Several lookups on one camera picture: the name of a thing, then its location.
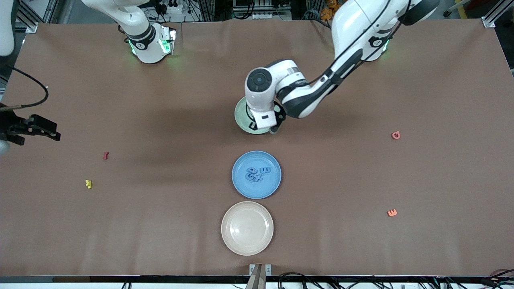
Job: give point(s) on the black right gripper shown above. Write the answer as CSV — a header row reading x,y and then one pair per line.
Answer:
x,y
9,122

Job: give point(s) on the blue foam lowercase g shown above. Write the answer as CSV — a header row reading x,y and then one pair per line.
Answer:
x,y
251,170

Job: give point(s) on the blue foam letter E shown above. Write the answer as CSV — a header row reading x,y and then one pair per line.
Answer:
x,y
265,170

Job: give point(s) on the blue foam capital G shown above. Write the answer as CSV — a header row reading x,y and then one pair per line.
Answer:
x,y
249,176

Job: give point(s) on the blue foam letter X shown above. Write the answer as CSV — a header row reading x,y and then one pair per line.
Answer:
x,y
258,178

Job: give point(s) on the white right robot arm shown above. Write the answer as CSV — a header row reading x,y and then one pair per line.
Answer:
x,y
148,52

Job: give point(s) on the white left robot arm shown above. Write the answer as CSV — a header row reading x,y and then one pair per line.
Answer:
x,y
361,24

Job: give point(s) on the pale green plate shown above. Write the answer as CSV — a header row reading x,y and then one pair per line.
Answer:
x,y
241,116

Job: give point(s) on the blue plate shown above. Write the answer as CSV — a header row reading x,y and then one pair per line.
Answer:
x,y
257,190

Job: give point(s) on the yellow foam letter k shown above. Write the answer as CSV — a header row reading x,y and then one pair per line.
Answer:
x,y
88,184

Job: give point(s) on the small white power strip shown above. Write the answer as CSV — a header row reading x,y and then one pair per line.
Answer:
x,y
264,15

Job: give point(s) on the beige plate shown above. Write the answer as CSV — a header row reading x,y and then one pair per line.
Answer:
x,y
247,228

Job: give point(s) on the pink foam letter a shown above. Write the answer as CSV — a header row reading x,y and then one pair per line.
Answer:
x,y
394,135

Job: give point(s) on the orange snack bag pile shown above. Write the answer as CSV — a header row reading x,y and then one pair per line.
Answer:
x,y
330,6

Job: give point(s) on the brown table cover sheet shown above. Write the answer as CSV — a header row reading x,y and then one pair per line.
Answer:
x,y
192,241

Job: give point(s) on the white power strip with plugs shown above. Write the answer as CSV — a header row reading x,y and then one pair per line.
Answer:
x,y
173,10

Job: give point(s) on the orange foam letter E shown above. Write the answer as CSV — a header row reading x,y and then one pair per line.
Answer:
x,y
392,212

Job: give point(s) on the black table edge strip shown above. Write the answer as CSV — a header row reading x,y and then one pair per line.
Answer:
x,y
160,279

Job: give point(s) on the aluminium frame post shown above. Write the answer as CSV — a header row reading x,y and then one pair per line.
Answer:
x,y
494,16
30,22

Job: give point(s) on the grey metal camera mount bracket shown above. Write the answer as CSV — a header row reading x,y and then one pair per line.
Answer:
x,y
257,271

